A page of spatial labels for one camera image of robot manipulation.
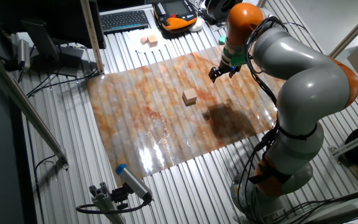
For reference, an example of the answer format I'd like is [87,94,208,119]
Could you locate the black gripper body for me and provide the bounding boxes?
[216,60,239,75]

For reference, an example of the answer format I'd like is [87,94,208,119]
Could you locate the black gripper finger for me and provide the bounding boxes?
[229,65,242,78]
[208,67,222,83]

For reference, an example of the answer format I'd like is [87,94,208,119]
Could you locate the wooden cube block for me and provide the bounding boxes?
[181,88,198,106]

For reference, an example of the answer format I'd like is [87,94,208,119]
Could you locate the white computer mouse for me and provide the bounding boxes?
[188,17,204,33]

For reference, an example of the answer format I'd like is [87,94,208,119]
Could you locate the black round spool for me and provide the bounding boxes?
[204,0,244,26]

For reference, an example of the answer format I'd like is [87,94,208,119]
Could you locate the orange and black teach pendant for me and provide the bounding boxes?
[153,0,198,32]

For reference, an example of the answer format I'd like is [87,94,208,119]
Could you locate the orange marble pattern mat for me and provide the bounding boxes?
[86,46,287,187]

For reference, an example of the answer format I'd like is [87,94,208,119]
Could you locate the white paper sheet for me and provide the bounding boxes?
[125,27,168,55]

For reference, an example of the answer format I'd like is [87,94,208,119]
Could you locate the black computer keyboard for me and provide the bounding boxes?
[99,9,151,35]

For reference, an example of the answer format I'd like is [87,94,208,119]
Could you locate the short aluminium profile bar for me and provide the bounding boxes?
[328,126,358,158]

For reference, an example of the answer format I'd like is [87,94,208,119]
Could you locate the black computer monitor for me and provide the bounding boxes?
[0,0,107,78]

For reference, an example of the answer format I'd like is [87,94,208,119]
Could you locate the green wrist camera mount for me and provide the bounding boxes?
[218,35,247,67]

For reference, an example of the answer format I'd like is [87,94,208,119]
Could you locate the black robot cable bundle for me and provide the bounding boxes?
[234,16,324,220]

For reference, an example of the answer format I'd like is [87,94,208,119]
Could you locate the aluminium frame post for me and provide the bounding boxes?
[328,2,358,59]

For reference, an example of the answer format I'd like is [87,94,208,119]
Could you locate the wooden upright post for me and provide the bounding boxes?
[79,0,105,75]

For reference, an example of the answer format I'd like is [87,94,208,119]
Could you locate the grey camera with blue cap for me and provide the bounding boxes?
[115,164,154,202]

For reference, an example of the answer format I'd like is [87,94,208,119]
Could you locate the black camera clamp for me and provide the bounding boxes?
[110,185,131,210]

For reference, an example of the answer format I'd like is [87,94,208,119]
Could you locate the black desk cable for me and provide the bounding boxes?
[26,67,99,98]

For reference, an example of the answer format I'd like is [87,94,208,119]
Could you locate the black base cable bundle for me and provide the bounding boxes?
[278,186,358,220]

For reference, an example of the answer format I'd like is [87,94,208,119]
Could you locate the aluminium profile camera stand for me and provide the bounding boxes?
[88,182,127,224]

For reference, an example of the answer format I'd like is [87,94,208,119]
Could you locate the black camera cable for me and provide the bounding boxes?
[75,197,152,215]

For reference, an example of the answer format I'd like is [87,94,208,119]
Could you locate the grey diagonal frame beam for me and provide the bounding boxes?
[0,46,70,170]

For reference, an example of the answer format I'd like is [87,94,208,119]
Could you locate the silver cylindrical camera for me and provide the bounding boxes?
[16,39,31,71]

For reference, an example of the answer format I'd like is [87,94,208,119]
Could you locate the thin black floor cable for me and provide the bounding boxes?
[33,154,57,224]

